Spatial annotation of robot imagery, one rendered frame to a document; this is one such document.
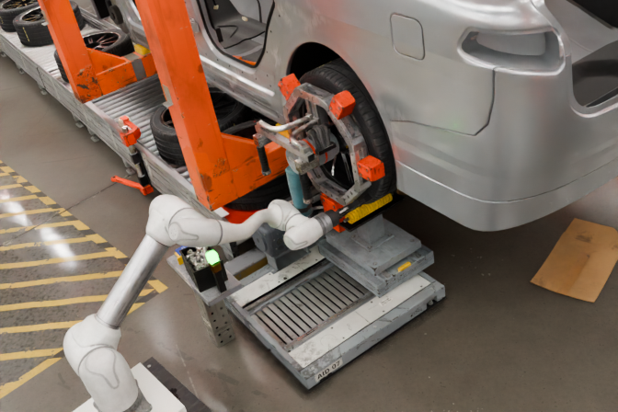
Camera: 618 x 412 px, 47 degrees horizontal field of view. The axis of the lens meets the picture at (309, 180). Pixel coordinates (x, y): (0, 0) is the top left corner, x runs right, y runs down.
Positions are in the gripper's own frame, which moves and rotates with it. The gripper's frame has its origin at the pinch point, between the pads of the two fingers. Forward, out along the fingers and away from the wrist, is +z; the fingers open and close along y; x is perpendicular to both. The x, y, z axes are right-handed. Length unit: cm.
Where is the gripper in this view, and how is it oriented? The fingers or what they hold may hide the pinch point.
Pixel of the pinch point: (363, 200)
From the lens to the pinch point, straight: 314.3
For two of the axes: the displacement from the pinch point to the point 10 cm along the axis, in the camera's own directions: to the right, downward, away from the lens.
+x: -5.2, -8.4, 1.5
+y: 2.8, -3.4, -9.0
